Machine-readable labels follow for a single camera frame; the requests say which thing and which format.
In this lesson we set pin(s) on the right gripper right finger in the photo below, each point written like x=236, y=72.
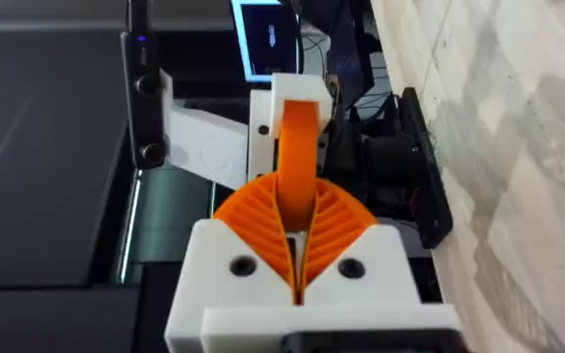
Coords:
x=361, y=274

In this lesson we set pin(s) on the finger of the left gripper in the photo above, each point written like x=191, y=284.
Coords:
x=261, y=147
x=298, y=147

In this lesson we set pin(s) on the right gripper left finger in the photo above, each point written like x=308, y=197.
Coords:
x=223, y=274

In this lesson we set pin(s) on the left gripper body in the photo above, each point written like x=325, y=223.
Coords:
x=385, y=162

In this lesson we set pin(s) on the black upright wrist plate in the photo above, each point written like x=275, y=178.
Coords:
x=427, y=176

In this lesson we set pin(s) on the computer monitor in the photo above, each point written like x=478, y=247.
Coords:
x=268, y=39

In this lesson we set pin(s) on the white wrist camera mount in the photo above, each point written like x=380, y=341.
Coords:
x=204, y=142

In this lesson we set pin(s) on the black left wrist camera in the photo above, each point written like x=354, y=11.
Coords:
x=144, y=98

